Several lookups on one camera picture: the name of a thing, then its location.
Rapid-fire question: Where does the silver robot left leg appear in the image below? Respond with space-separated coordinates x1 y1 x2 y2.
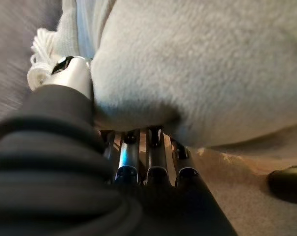
267 166 297 205

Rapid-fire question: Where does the grey upholstered armchair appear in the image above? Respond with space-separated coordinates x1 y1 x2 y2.
0 0 63 138

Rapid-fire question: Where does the robot left hand dark glove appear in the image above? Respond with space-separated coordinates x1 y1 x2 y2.
0 56 237 236

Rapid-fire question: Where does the white fringed cushion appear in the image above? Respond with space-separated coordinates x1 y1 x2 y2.
27 0 297 151

